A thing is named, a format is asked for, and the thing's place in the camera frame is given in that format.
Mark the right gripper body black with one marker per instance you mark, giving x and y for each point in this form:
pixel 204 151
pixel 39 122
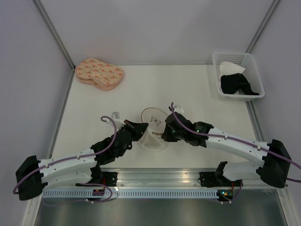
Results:
pixel 170 135

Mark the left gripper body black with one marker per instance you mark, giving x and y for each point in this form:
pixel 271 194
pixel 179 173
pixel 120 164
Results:
pixel 120 154

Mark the white mesh laundry bag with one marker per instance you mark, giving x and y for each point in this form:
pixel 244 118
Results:
pixel 151 140

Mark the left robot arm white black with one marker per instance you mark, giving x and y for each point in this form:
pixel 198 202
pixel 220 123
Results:
pixel 101 153

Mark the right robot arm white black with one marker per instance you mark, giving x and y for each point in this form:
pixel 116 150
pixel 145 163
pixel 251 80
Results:
pixel 269 162

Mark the pink patterned pad stack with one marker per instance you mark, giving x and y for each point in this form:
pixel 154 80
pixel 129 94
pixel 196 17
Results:
pixel 99 74

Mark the black garment in basket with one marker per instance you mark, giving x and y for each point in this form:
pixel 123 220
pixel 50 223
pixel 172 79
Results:
pixel 230 84

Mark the white cloth in basket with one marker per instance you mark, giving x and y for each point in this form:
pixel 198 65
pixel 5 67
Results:
pixel 228 68

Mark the white plastic basket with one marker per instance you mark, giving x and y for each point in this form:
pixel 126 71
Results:
pixel 251 73

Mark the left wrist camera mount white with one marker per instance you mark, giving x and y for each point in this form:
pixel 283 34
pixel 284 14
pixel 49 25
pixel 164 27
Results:
pixel 115 117

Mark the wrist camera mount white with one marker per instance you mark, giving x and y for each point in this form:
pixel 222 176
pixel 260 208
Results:
pixel 176 108
pixel 115 117

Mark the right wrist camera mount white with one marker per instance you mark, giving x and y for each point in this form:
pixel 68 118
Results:
pixel 176 108

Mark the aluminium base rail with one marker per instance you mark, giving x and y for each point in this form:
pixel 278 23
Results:
pixel 137 178

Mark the white slotted cable duct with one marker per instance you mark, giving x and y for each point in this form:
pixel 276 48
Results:
pixel 132 193

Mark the left aluminium frame post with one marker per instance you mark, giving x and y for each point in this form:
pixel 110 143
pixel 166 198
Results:
pixel 49 24

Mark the aluminium frame post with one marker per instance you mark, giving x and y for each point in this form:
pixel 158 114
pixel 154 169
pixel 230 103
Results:
pixel 267 17
pixel 49 24

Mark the right aluminium frame post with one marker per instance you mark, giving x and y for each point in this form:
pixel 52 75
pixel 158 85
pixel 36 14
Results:
pixel 267 17

